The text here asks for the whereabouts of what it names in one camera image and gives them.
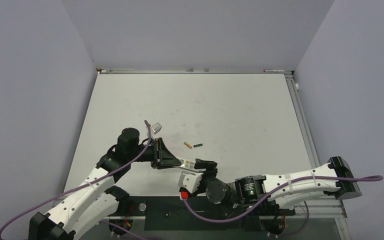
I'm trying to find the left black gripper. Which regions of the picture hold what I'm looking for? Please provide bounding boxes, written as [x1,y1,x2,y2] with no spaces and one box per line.
[128,137,181,169]

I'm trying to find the white remote control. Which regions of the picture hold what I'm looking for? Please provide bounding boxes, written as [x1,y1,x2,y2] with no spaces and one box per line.
[175,158,205,173]

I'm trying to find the green black AAA battery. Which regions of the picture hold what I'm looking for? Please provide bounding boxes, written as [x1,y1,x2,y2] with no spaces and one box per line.
[193,143,203,148]

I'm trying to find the gold AAA battery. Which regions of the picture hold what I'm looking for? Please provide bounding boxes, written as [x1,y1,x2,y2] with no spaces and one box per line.
[183,142,193,149]

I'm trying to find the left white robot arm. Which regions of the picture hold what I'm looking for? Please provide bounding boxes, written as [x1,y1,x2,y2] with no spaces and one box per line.
[28,123,183,240]

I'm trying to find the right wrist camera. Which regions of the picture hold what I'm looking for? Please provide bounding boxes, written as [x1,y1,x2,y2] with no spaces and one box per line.
[178,170,206,200]

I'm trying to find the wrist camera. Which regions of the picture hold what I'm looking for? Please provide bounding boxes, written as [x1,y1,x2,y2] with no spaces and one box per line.
[150,122,163,135]
[178,170,206,200]

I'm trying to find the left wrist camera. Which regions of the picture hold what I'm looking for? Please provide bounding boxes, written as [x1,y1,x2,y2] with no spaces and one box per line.
[150,122,163,135]

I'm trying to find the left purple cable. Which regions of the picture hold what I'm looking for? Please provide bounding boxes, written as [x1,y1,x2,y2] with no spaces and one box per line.
[0,119,153,240]

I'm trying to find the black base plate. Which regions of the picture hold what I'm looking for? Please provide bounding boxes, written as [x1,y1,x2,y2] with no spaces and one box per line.
[109,196,296,232]

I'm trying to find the aluminium frame rail back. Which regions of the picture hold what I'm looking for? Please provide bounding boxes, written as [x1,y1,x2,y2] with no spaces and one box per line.
[97,68,294,75]

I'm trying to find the aluminium frame rail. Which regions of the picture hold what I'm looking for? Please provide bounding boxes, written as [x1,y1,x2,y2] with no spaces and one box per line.
[97,68,294,75]
[284,73,349,220]

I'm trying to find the aluminium frame rail right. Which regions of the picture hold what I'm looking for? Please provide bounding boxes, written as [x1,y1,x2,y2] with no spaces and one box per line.
[284,73,349,220]

